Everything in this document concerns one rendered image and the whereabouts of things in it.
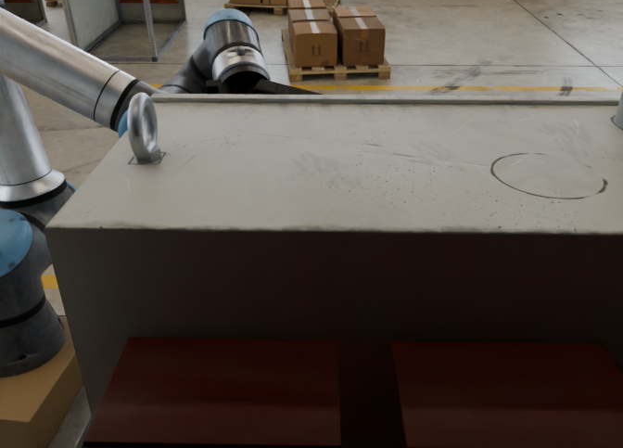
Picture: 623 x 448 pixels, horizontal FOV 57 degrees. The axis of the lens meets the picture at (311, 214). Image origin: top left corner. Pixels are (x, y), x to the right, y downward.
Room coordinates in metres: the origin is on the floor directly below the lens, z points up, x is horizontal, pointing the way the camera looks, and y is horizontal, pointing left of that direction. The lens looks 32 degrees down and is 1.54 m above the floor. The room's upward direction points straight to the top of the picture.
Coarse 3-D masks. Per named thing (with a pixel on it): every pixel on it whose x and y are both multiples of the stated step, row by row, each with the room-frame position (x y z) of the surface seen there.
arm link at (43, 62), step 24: (0, 24) 0.72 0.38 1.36; (24, 24) 0.73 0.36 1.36; (0, 48) 0.70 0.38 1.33; (24, 48) 0.70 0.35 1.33; (48, 48) 0.71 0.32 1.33; (72, 48) 0.72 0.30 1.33; (0, 72) 0.71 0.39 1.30; (24, 72) 0.69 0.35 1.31; (48, 72) 0.69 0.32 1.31; (72, 72) 0.69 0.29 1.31; (96, 72) 0.70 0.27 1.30; (120, 72) 0.72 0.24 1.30; (48, 96) 0.70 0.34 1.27; (72, 96) 0.68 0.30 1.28; (96, 96) 0.68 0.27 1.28; (120, 96) 0.68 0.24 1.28; (96, 120) 0.69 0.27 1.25; (120, 120) 0.67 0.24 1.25
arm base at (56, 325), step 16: (48, 304) 0.74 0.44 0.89; (16, 320) 0.67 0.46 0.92; (32, 320) 0.69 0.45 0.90; (48, 320) 0.71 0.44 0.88; (0, 336) 0.66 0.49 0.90; (16, 336) 0.67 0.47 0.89; (32, 336) 0.68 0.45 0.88; (48, 336) 0.69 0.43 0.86; (64, 336) 0.73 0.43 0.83; (0, 352) 0.65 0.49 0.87; (16, 352) 0.66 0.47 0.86; (32, 352) 0.66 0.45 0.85; (48, 352) 0.68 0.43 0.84; (0, 368) 0.64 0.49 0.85; (16, 368) 0.64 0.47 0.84; (32, 368) 0.65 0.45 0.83
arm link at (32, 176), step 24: (0, 0) 0.89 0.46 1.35; (0, 96) 0.84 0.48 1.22; (24, 96) 0.88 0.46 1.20; (0, 120) 0.84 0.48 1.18; (24, 120) 0.86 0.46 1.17; (0, 144) 0.83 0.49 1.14; (24, 144) 0.84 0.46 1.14; (0, 168) 0.83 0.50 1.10; (24, 168) 0.83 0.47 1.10; (48, 168) 0.87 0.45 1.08; (0, 192) 0.82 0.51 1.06; (24, 192) 0.82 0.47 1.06; (48, 192) 0.83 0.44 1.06; (72, 192) 0.90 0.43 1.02; (48, 216) 0.81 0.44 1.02
